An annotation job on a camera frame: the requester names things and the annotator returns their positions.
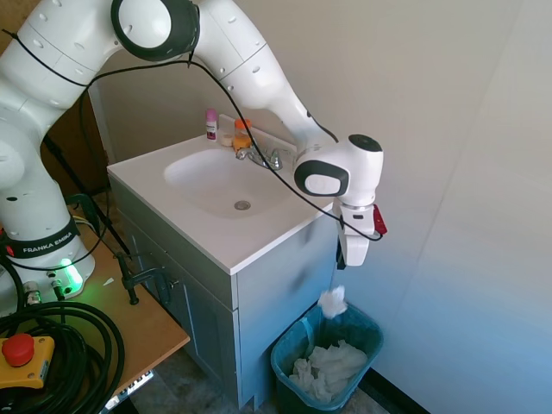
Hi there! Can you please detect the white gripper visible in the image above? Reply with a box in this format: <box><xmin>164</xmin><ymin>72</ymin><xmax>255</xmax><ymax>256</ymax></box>
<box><xmin>336</xmin><ymin>203</ymin><xmax>376</xmax><ymax>273</ymax></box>

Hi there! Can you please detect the small white tissue ball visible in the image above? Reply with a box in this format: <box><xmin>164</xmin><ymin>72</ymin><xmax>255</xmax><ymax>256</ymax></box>
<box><xmin>317</xmin><ymin>284</ymin><xmax>348</xmax><ymax>321</ymax></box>

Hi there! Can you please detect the teal plastic trash bin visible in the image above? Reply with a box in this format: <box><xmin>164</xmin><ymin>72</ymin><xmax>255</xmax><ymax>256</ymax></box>
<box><xmin>270</xmin><ymin>301</ymin><xmax>386</xmax><ymax>411</ymax></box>

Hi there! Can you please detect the grey vanity cabinet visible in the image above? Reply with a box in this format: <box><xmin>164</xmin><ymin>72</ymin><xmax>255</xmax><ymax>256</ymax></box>
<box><xmin>107</xmin><ymin>175</ymin><xmax>342</xmax><ymax>411</ymax></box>

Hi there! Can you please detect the crumpled white paper towel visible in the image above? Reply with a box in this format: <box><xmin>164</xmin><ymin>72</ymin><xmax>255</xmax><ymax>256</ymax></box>
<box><xmin>288</xmin><ymin>357</ymin><xmax>348</xmax><ymax>400</ymax></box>
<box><xmin>306</xmin><ymin>339</ymin><xmax>369</xmax><ymax>383</ymax></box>

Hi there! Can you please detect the chrome faucet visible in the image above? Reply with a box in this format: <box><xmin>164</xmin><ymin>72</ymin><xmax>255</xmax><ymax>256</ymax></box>
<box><xmin>235</xmin><ymin>144</ymin><xmax>299</xmax><ymax>171</ymax></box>

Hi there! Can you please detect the white sink vanity top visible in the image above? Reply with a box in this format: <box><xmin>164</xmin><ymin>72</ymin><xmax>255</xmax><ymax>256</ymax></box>
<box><xmin>106</xmin><ymin>114</ymin><xmax>342</xmax><ymax>276</ymax></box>

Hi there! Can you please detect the orange soap bottle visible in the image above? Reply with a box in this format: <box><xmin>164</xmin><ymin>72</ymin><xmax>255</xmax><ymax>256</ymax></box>
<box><xmin>232</xmin><ymin>117</ymin><xmax>253</xmax><ymax>153</ymax></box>

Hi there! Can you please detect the pink and white bottle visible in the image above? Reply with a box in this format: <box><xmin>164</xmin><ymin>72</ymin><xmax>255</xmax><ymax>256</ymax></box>
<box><xmin>204</xmin><ymin>108</ymin><xmax>220</xmax><ymax>142</ymax></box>

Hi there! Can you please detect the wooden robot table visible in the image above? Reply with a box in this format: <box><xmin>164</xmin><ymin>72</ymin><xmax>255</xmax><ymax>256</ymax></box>
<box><xmin>0</xmin><ymin>217</ymin><xmax>191</xmax><ymax>414</ymax></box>

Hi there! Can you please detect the black metal clamp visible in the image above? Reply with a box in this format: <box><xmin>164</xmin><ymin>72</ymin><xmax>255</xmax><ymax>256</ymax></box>
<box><xmin>113</xmin><ymin>251</ymin><xmax>167</xmax><ymax>306</ymax></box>

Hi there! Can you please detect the table height control panel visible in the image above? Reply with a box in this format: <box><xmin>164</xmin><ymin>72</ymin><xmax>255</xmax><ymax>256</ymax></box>
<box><xmin>103</xmin><ymin>366</ymin><xmax>155</xmax><ymax>411</ymax></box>

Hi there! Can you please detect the brown wooden door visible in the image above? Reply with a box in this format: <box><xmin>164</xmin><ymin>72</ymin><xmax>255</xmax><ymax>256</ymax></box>
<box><xmin>41</xmin><ymin>89</ymin><xmax>110</xmax><ymax>196</ymax></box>

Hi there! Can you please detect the yellow emergency stop box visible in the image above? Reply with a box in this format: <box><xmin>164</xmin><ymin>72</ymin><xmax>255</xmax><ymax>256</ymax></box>
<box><xmin>0</xmin><ymin>333</ymin><xmax>57</xmax><ymax>390</ymax></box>

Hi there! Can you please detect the red wrist camera mount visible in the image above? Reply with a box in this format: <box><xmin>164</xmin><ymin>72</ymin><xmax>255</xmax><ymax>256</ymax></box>
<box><xmin>371</xmin><ymin>203</ymin><xmax>391</xmax><ymax>238</ymax></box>

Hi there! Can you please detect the thin black camera cable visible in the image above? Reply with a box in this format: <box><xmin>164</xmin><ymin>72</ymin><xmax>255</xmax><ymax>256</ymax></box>
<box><xmin>78</xmin><ymin>50</ymin><xmax>386</xmax><ymax>260</ymax></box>

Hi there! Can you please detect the thick black cable coil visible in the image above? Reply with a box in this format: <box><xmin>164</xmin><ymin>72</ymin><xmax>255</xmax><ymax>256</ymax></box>
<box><xmin>0</xmin><ymin>300</ymin><xmax>127</xmax><ymax>414</ymax></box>

